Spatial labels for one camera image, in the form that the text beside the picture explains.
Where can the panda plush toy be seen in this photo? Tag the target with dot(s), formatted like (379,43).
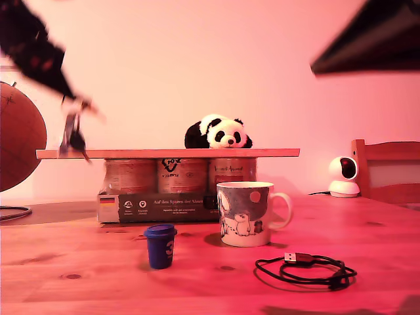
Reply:
(223,133)

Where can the brown globe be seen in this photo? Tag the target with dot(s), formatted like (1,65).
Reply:
(19,138)

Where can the white security camera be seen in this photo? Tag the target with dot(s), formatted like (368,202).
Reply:
(344,174)

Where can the small blue lidded cup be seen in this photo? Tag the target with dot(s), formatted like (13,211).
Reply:
(159,251)

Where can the white cartoon print mug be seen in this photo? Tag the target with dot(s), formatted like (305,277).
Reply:
(243,213)

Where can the tin can with red label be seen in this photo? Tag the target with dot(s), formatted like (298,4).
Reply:
(229,172)

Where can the wooden chair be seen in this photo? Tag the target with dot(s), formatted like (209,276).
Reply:
(387,154)

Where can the grey table mat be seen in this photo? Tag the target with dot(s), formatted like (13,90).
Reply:
(65,211)

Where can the wooden shelf board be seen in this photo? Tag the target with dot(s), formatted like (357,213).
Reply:
(164,153)

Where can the dark cardboard can tray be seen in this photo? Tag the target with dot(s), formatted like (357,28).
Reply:
(164,207)

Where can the key bunch with metal opener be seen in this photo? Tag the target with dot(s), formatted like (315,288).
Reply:
(70,131)

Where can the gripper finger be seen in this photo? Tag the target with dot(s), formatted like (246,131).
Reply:
(54,64)
(36,69)
(387,52)
(377,13)

